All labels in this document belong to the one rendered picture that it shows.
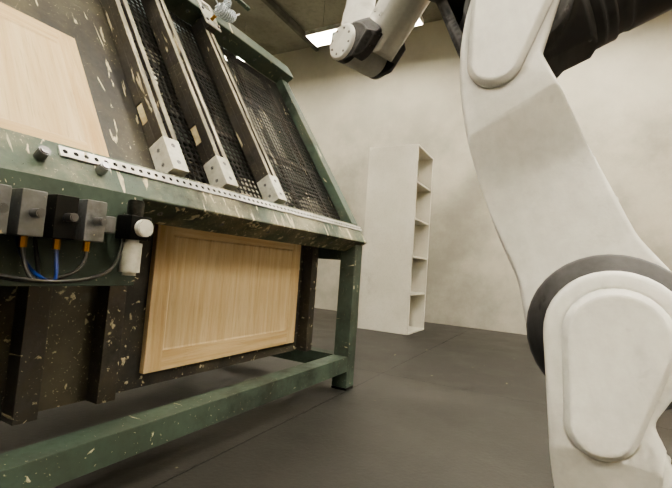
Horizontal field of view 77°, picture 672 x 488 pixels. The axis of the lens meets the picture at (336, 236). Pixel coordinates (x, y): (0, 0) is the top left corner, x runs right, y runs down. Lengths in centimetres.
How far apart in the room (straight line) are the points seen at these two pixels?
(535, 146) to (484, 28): 13
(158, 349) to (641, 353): 147
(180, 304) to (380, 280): 328
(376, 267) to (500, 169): 428
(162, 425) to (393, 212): 370
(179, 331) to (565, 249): 145
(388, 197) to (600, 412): 442
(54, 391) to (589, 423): 136
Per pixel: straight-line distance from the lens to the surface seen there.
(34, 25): 159
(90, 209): 106
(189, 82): 185
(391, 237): 469
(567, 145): 49
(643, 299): 43
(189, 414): 153
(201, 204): 141
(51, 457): 129
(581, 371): 43
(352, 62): 99
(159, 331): 165
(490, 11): 52
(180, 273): 168
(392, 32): 96
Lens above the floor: 66
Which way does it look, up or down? 4 degrees up
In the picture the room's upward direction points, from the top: 4 degrees clockwise
